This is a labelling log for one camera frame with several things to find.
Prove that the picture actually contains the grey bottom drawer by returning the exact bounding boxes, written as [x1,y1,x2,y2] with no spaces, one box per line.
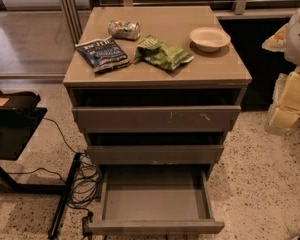
[88,165,224,235]

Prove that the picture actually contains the grey drawer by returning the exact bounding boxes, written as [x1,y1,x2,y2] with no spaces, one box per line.
[88,165,224,235]
[72,89,240,133]
[87,132,224,165]

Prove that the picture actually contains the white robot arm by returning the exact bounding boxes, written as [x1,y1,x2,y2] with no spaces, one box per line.
[262,7,300,135]

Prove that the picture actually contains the grey drawer cabinet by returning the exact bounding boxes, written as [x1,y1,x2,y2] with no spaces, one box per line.
[62,5,253,198]

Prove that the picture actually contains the grey middle drawer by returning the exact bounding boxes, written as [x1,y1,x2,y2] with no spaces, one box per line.
[87,132,224,165]

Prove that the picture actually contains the grey top drawer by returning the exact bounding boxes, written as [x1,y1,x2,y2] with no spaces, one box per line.
[72,89,240,133]

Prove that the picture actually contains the white paper bowl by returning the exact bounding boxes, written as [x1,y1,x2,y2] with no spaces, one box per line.
[190,27,231,52]

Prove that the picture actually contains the green chip bag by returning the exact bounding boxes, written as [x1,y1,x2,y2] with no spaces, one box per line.
[134,35,194,71]

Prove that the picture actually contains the crushed soda can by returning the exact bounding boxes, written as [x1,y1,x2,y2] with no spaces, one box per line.
[108,20,140,40]

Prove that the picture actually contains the blue chip bag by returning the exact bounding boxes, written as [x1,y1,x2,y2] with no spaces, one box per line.
[76,37,130,73]

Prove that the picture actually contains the black power adapter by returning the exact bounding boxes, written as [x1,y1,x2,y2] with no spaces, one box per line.
[81,212,93,240]

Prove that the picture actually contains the black bag with label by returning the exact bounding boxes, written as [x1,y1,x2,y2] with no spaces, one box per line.
[0,90,41,115]

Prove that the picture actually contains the black side table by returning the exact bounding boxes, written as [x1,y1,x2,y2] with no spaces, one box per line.
[0,108,80,240]

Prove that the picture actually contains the tangled blue black cables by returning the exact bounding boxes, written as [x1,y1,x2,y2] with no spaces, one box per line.
[8,117,102,215]

